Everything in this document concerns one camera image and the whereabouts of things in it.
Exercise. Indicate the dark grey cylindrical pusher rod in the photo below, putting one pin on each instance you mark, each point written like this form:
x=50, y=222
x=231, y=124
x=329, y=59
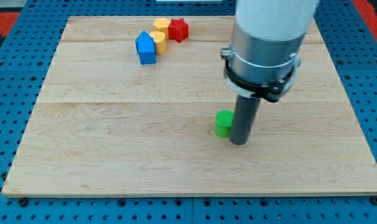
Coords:
x=243, y=119

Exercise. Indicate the green cylinder block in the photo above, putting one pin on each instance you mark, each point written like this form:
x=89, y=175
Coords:
x=223, y=122

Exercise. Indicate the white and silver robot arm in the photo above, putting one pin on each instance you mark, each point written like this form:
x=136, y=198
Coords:
x=261, y=60

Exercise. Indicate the red star block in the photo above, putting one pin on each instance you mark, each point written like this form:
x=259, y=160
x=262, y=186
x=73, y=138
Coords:
x=178, y=30

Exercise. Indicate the yellow heart-shaped block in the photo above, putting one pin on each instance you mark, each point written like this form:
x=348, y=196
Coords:
x=160, y=43

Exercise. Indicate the blue house-shaped block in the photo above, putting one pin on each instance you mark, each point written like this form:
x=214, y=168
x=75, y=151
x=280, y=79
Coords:
x=145, y=48

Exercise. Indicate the yellow hexagon block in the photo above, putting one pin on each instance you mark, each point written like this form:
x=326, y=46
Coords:
x=162, y=25

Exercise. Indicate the light wooden board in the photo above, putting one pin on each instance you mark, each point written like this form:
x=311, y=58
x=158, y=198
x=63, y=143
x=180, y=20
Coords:
x=106, y=126

